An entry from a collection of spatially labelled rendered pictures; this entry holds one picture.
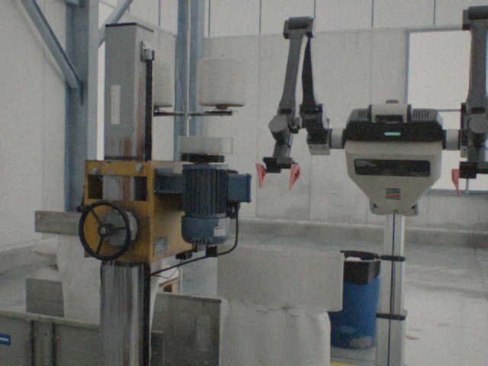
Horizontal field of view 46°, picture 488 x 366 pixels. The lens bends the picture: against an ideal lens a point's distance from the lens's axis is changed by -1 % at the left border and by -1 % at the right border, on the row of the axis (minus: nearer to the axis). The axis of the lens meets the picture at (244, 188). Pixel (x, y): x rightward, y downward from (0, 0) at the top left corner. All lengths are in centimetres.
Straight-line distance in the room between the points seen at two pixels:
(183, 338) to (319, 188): 778
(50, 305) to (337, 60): 808
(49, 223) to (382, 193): 140
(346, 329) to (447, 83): 642
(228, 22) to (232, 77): 917
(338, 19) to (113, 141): 885
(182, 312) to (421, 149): 124
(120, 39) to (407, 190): 129
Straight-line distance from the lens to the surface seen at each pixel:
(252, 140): 1059
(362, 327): 433
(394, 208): 253
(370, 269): 423
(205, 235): 177
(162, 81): 204
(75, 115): 811
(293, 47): 207
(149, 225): 178
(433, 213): 1004
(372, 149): 237
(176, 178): 181
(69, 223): 250
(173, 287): 579
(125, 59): 184
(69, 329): 232
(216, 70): 191
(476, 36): 201
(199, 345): 266
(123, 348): 192
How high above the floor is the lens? 135
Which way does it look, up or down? 3 degrees down
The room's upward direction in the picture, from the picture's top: 1 degrees clockwise
